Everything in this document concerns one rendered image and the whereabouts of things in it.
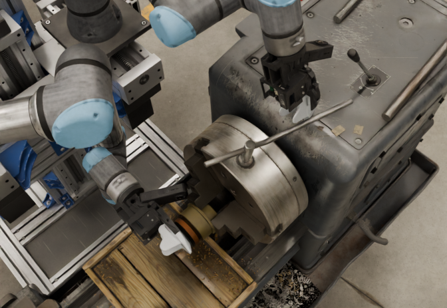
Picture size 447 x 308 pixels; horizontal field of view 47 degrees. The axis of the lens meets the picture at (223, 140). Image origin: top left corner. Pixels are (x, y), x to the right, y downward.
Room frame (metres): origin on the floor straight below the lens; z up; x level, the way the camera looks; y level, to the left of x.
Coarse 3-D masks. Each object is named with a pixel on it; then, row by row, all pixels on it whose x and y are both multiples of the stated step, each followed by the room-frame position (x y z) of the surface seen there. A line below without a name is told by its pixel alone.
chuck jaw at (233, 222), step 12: (216, 216) 0.44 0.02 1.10; (228, 216) 0.43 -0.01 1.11; (240, 216) 0.43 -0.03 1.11; (252, 216) 0.43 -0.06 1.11; (216, 228) 0.41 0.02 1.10; (228, 228) 0.40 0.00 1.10; (240, 228) 0.40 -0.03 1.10; (252, 228) 0.40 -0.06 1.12; (264, 228) 0.40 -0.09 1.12; (276, 228) 0.40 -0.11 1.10; (252, 240) 0.38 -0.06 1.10
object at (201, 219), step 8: (192, 208) 0.45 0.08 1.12; (208, 208) 0.45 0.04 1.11; (184, 216) 0.43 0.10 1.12; (192, 216) 0.43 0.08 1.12; (200, 216) 0.43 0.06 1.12; (208, 216) 0.43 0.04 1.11; (176, 224) 0.42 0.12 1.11; (184, 224) 0.41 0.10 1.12; (192, 224) 0.41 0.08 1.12; (200, 224) 0.41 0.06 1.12; (208, 224) 0.41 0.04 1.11; (184, 232) 0.39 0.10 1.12; (192, 232) 0.40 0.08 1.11; (200, 232) 0.40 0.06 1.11; (208, 232) 0.40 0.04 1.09; (192, 240) 0.38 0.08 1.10
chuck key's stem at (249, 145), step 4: (248, 140) 0.51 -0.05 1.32; (252, 140) 0.51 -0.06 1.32; (244, 144) 0.51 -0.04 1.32; (248, 144) 0.50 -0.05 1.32; (252, 144) 0.50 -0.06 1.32; (244, 148) 0.50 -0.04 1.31; (248, 148) 0.50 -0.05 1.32; (252, 148) 0.50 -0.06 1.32; (248, 152) 0.50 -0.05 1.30; (252, 152) 0.50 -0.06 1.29; (244, 156) 0.50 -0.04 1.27; (248, 156) 0.50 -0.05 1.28; (244, 160) 0.51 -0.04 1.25; (248, 160) 0.51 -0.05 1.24
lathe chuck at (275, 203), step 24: (192, 144) 0.58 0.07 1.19; (216, 144) 0.56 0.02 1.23; (240, 144) 0.55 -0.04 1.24; (216, 168) 0.52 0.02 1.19; (240, 168) 0.49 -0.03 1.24; (264, 168) 0.50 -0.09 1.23; (240, 192) 0.46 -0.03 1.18; (264, 192) 0.45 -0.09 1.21; (288, 192) 0.46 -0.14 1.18; (264, 216) 0.41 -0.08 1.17; (288, 216) 0.42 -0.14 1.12; (264, 240) 0.40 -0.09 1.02
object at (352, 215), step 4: (352, 212) 0.54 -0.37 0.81; (348, 216) 0.53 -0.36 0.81; (352, 216) 0.53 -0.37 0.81; (356, 216) 0.53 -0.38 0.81; (356, 220) 0.52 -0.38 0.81; (360, 220) 0.52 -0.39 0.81; (360, 224) 0.51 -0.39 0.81; (364, 224) 0.51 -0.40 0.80; (364, 228) 0.50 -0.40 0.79; (368, 228) 0.50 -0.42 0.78; (364, 232) 0.50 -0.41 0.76; (368, 232) 0.50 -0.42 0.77; (368, 236) 0.49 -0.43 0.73; (372, 236) 0.50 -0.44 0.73; (376, 236) 0.51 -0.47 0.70; (372, 240) 0.50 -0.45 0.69; (376, 240) 0.50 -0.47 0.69; (380, 240) 0.50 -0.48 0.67; (384, 240) 0.51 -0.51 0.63; (384, 244) 0.52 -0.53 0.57
